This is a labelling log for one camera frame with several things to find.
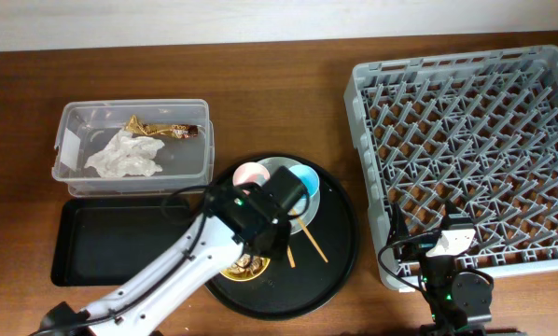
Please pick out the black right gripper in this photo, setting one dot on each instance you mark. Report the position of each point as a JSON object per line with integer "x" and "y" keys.
{"x": 416, "y": 246}

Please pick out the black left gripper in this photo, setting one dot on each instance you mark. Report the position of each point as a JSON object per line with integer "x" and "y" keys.
{"x": 278, "y": 246}

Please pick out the pink plastic cup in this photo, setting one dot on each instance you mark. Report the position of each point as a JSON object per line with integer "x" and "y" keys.
{"x": 250, "y": 172}

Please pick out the yellow bowl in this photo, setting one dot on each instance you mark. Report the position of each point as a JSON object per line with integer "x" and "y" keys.
{"x": 245, "y": 278}

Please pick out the gold snack wrapper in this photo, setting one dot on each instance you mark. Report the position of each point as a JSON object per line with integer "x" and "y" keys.
{"x": 177, "y": 131}

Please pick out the food scraps and rice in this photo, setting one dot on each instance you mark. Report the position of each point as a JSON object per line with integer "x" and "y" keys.
{"x": 246, "y": 265}

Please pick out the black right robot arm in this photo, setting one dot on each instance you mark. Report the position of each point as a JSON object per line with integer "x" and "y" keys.
{"x": 459, "y": 299}

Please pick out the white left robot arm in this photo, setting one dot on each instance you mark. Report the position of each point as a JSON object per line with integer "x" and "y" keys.
{"x": 142, "y": 303}

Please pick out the grey dishwasher rack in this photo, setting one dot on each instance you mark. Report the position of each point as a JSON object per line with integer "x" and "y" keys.
{"x": 479, "y": 129}

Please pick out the right wooden chopstick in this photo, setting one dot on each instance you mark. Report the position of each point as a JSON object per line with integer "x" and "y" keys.
{"x": 314, "y": 240}

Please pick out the wooden chopstick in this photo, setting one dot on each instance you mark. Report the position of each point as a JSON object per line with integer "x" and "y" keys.
{"x": 314, "y": 240}
{"x": 290, "y": 257}

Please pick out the light grey plate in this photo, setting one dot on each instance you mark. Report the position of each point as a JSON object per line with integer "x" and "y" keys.
{"x": 272, "y": 164}

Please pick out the left wooden chopstick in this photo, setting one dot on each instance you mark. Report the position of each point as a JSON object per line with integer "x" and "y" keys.
{"x": 290, "y": 257}

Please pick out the blue plastic cup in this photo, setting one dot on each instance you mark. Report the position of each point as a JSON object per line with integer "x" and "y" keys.
{"x": 309, "y": 177}

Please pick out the round black serving tray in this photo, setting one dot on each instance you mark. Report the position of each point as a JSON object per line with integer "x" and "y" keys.
{"x": 282, "y": 292}

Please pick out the crumpled white tissue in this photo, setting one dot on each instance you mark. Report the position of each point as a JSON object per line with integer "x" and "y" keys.
{"x": 126, "y": 154}

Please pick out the rectangular black tray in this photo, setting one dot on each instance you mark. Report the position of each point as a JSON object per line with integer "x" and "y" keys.
{"x": 107, "y": 241}

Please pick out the clear plastic bin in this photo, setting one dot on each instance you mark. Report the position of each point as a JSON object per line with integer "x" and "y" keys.
{"x": 86, "y": 128}

